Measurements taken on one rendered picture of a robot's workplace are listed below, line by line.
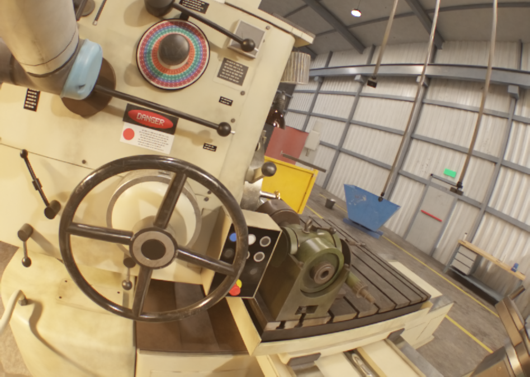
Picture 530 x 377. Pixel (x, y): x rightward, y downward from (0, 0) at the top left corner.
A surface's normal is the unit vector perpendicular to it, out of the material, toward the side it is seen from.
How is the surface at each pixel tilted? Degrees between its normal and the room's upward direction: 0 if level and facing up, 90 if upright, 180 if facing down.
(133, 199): 70
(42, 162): 90
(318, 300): 90
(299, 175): 90
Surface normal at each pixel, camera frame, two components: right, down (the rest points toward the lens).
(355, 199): -0.58, -0.05
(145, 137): 0.37, 0.30
